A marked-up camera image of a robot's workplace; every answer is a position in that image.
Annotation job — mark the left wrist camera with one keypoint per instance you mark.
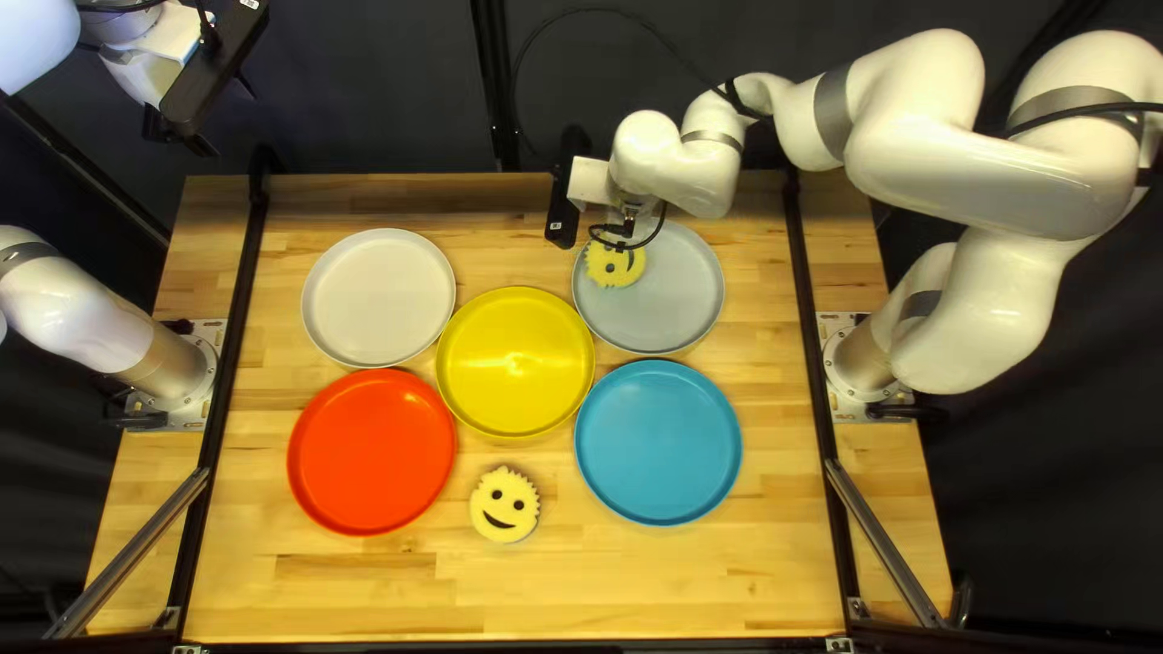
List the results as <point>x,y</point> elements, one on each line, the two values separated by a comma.
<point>218,64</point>

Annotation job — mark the yellow round plate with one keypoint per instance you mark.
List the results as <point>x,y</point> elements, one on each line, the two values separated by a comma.
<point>513,363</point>

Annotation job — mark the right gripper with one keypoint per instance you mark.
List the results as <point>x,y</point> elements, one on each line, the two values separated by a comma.
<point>591,182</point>

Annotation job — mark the teal round plate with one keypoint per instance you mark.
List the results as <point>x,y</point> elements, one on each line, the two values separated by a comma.
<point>659,445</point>

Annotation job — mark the black frame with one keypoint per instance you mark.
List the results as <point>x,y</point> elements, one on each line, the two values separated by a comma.
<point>495,91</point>

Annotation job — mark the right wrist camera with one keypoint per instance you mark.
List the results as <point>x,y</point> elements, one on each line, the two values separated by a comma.
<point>565,200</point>

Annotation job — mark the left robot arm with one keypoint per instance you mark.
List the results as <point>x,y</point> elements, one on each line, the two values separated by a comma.
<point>64,313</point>

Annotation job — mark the orange round plate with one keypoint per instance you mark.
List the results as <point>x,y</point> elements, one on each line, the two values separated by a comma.
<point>371,454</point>

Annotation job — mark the yellow smiling face sponge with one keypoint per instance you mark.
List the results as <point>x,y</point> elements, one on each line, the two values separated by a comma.
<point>614,268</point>
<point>504,504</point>

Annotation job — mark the pale grey round plate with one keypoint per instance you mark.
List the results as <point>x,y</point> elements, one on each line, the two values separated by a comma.
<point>377,300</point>

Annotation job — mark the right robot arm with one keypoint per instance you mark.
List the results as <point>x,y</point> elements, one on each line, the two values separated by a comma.
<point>954,163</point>

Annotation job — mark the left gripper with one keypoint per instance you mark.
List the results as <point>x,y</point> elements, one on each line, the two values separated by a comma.
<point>168,54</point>

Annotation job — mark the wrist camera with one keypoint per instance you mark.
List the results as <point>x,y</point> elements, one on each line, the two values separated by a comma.
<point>218,64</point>
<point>565,200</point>

